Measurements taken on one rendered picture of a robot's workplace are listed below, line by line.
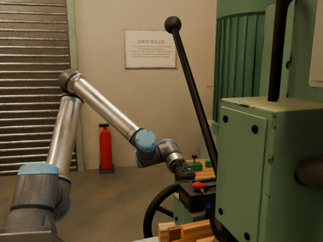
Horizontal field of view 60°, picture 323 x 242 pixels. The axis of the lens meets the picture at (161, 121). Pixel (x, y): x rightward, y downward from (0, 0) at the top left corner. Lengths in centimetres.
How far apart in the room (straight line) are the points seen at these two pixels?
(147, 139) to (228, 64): 75
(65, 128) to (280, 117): 126
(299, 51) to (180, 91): 327
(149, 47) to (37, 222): 272
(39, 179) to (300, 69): 98
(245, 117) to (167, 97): 329
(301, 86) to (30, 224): 93
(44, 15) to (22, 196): 263
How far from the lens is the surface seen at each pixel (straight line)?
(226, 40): 52
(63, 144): 140
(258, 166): 27
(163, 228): 73
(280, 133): 26
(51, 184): 115
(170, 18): 58
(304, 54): 34
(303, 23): 35
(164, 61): 350
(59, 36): 346
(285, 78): 42
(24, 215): 110
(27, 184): 114
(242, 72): 49
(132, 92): 348
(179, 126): 366
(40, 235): 105
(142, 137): 120
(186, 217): 78
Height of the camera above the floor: 134
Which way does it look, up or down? 12 degrees down
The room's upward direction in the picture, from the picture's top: straight up
